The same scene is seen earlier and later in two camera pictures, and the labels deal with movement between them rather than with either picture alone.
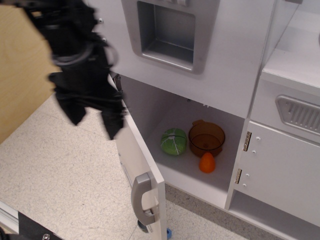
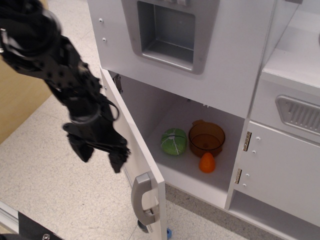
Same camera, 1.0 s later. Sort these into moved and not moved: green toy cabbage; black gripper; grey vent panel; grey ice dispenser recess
Moved: black gripper
Not moved: green toy cabbage; grey vent panel; grey ice dispenser recess
